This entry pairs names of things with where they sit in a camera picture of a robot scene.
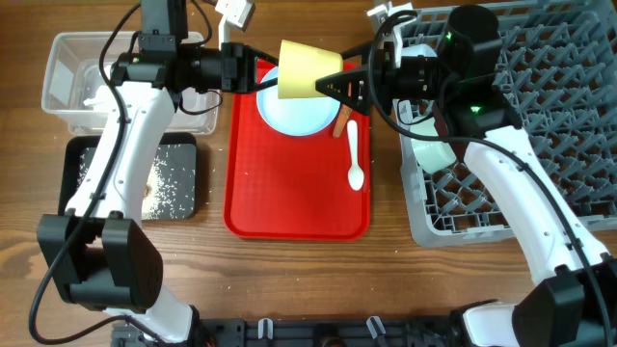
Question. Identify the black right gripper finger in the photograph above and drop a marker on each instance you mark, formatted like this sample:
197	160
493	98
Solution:
349	87
361	50

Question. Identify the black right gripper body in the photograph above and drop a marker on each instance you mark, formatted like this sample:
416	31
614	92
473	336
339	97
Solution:
416	80

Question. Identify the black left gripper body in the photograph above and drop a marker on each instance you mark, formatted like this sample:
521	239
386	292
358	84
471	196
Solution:
232	67

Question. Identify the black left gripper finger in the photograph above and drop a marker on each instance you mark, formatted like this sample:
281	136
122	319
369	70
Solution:
263	85
253	55

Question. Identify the light blue bowl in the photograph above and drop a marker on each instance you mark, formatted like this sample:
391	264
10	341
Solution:
419	50

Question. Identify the yellow cup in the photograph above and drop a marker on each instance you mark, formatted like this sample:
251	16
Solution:
300	66

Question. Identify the green bowl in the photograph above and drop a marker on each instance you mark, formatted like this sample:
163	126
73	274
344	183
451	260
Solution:
432	156

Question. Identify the white rice pile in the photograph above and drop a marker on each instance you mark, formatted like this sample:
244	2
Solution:
172	179

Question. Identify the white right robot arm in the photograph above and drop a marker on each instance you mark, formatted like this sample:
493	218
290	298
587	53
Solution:
573	301

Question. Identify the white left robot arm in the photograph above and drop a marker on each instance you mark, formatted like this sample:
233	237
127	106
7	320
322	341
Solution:
97	254

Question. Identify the black food waste tray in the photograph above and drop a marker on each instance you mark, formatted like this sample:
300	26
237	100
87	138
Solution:
80	153

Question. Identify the grey dishwasher rack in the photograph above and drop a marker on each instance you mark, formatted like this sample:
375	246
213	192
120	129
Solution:
557	67

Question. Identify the clear plastic waste bin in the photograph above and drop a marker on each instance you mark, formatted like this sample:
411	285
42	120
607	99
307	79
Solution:
72	75

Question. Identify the orange carrot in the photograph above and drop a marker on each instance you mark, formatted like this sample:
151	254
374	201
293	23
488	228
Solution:
341	120

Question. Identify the large light blue plate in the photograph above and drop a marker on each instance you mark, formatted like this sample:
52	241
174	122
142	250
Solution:
297	117

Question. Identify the white plastic spoon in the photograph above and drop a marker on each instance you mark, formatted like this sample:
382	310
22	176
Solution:
355	173

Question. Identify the red serving tray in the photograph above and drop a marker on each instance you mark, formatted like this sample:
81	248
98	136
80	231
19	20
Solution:
289	188

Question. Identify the white crumpled paper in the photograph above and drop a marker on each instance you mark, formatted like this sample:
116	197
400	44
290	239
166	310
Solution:
100	99

